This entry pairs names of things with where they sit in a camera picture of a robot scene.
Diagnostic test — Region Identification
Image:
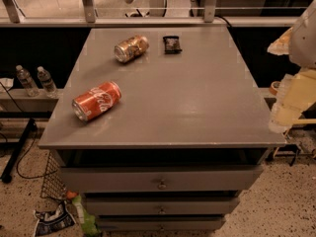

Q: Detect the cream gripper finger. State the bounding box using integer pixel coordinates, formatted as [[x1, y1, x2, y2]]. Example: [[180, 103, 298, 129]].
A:
[[269, 68, 316, 133], [268, 28, 292, 55]]

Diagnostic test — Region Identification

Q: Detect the red coke can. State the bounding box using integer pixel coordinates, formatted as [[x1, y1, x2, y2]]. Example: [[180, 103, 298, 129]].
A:
[[72, 81, 121, 121]]

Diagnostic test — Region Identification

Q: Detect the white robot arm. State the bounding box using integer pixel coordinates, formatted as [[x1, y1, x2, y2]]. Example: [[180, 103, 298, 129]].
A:
[[268, 0, 316, 133]]

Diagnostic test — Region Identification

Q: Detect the orange soda can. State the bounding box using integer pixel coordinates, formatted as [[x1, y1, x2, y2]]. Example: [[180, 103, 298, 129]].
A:
[[114, 35, 149, 63]]

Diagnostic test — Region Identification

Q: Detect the tape roll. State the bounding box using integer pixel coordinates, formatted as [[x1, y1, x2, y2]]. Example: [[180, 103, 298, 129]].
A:
[[269, 81, 280, 95]]

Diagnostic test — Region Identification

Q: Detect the grey drawer cabinet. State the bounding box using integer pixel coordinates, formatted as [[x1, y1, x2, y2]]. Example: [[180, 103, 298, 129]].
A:
[[39, 26, 283, 221]]

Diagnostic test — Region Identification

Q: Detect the middle drawer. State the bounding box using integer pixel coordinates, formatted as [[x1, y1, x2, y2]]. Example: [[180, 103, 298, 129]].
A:
[[85, 197, 239, 216]]

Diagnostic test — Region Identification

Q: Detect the drawer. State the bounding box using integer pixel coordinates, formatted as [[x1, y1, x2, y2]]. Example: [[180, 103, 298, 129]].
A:
[[61, 165, 263, 193], [85, 197, 239, 216], [97, 216, 225, 231]]

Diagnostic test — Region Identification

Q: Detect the bottom drawer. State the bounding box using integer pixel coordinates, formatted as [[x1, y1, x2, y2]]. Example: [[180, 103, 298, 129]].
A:
[[97, 216, 225, 231]]

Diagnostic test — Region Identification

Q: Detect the right water bottle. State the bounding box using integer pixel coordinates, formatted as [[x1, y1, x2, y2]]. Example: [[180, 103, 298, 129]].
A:
[[38, 66, 58, 98]]

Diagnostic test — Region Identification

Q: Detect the water bottle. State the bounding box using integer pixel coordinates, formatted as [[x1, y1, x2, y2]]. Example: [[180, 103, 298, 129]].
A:
[[38, 66, 58, 98], [16, 65, 40, 97]]

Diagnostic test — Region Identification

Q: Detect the top drawer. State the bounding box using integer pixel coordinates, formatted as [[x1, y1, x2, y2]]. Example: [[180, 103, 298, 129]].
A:
[[61, 165, 263, 193]]

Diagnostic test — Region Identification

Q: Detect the green plastic bottle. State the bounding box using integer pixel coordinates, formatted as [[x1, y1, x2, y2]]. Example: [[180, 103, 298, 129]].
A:
[[72, 195, 101, 237]]

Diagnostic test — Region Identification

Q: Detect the left water bottle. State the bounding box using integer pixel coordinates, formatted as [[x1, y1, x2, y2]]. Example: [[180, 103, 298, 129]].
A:
[[16, 65, 40, 97]]

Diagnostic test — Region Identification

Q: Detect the metal railing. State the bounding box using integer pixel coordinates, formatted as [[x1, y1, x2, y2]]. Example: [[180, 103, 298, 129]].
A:
[[0, 0, 313, 27]]

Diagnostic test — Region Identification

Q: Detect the crumpled chip bag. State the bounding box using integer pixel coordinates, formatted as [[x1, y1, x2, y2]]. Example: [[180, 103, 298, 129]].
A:
[[34, 201, 76, 237]]

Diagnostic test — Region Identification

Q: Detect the black stand leg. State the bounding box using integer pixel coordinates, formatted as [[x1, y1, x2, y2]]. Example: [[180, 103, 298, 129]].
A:
[[1, 118, 36, 184]]

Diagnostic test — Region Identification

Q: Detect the black floor cable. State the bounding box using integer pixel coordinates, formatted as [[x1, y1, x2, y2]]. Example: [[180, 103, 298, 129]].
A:
[[0, 81, 58, 180]]

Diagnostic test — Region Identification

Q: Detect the wire mesh basket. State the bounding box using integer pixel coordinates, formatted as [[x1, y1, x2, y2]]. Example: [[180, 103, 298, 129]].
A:
[[40, 153, 66, 200]]

